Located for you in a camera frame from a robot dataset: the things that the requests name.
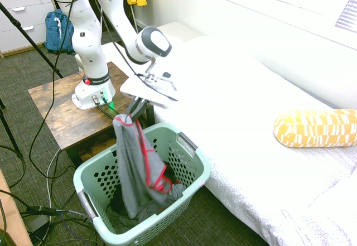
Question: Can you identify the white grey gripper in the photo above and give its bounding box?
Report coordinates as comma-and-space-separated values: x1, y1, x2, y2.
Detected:
119, 71, 179, 119

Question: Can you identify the grey garment with red trim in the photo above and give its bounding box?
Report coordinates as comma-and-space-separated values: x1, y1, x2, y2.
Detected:
112, 114, 173, 219

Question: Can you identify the mint green laundry basket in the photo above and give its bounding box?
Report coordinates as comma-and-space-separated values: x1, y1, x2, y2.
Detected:
73, 123, 212, 246

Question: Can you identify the dark clothes pile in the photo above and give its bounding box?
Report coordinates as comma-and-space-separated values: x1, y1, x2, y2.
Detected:
105, 159, 193, 234

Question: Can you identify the rustic brown wooden table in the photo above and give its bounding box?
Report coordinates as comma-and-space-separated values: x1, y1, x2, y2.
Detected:
27, 61, 156, 168

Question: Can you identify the white bed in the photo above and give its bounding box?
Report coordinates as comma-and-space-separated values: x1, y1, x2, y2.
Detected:
152, 35, 357, 246

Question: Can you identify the blue backpack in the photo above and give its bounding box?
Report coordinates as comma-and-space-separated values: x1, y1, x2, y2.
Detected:
44, 8, 75, 54

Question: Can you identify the white chest of drawers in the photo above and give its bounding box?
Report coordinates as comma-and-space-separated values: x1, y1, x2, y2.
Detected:
0, 0, 56, 59

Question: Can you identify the grey power adapter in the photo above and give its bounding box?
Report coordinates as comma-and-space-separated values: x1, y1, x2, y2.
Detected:
27, 215, 50, 233

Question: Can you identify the light wooden desk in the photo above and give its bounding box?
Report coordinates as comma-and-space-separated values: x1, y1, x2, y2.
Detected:
0, 170, 33, 246

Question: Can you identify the cream upholstered bench cushion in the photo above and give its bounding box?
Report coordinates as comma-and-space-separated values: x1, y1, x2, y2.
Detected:
157, 21, 357, 110

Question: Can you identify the yellow white patterned bolster pillow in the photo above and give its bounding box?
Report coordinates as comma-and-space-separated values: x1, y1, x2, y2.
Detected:
273, 108, 357, 148

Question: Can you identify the white window blind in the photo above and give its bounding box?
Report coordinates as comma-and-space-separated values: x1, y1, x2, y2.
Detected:
334, 0, 357, 31

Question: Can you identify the grey cable with green plug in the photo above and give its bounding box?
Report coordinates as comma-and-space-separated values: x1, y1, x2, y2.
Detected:
102, 97, 121, 119

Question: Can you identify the thick black base cable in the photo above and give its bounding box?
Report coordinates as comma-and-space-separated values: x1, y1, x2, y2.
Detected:
94, 98, 117, 120

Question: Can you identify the metal wrist camera bracket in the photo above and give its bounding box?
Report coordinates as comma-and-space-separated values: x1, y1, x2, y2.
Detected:
143, 57, 178, 91

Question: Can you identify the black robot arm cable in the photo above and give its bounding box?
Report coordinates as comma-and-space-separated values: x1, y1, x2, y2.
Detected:
27, 0, 179, 180

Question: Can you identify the white floor cable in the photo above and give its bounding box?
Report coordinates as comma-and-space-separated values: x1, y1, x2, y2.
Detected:
45, 147, 61, 211

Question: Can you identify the black camera tripod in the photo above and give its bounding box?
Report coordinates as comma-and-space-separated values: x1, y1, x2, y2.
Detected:
0, 2, 65, 79

